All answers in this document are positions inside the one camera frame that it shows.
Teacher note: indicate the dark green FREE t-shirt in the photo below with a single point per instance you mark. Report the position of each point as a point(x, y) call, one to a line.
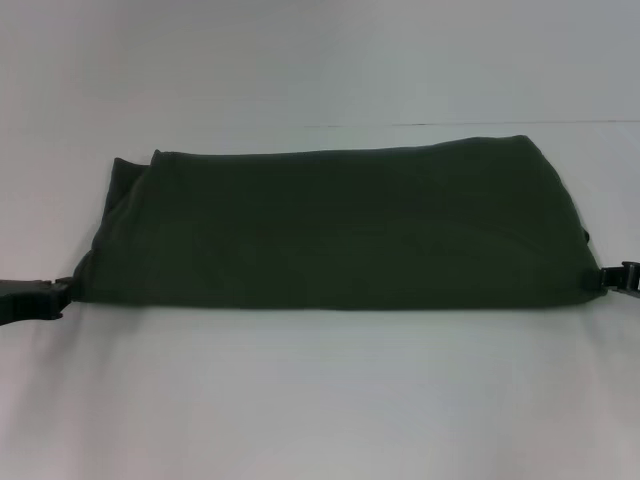
point(340, 225)

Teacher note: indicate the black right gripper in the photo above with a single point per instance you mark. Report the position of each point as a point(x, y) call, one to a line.
point(636, 285)

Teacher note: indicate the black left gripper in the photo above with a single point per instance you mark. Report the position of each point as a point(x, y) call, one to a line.
point(15, 305)

